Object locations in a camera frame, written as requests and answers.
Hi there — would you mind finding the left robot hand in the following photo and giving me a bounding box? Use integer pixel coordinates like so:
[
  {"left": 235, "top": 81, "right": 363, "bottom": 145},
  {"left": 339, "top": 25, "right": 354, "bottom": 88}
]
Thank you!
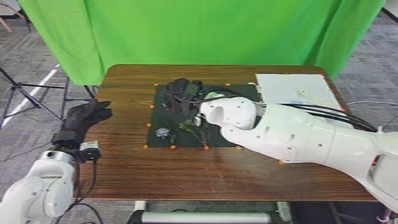
[{"left": 61, "top": 99, "right": 116, "bottom": 138}]

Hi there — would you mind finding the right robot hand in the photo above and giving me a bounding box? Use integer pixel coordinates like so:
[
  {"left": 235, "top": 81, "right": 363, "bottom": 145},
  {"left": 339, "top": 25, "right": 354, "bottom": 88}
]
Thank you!
[{"left": 160, "top": 77, "right": 206, "bottom": 115}]

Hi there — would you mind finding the blue flower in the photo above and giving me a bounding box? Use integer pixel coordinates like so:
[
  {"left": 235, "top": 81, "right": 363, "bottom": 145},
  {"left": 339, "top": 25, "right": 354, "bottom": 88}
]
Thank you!
[{"left": 153, "top": 122, "right": 180, "bottom": 147}]

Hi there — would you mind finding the dark mat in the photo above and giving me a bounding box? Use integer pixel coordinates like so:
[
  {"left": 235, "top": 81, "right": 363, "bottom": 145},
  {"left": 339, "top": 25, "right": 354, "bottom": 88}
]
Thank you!
[{"left": 144, "top": 82, "right": 263, "bottom": 150}]

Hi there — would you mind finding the green sprig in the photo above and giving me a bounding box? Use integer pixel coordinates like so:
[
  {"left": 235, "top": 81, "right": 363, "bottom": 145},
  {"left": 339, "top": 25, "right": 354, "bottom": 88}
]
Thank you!
[{"left": 178, "top": 119, "right": 212, "bottom": 148}]

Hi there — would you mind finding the black tripod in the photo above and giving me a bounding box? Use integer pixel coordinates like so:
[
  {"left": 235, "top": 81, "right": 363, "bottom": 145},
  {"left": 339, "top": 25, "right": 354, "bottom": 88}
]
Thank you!
[{"left": 0, "top": 67, "right": 68, "bottom": 125}]

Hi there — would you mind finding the white sheet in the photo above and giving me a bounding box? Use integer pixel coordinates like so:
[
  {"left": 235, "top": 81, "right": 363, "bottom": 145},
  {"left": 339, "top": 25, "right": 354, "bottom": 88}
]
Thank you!
[{"left": 254, "top": 73, "right": 348, "bottom": 115}]

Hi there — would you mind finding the pale grey bar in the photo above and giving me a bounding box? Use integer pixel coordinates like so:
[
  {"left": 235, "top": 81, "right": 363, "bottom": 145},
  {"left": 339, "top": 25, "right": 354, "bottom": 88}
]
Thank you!
[{"left": 126, "top": 200, "right": 293, "bottom": 224}]

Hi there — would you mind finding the black cable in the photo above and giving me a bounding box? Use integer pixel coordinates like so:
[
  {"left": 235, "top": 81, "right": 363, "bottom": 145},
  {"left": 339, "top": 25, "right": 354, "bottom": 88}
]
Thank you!
[
  {"left": 279, "top": 102, "right": 380, "bottom": 132},
  {"left": 55, "top": 159, "right": 107, "bottom": 224}
]

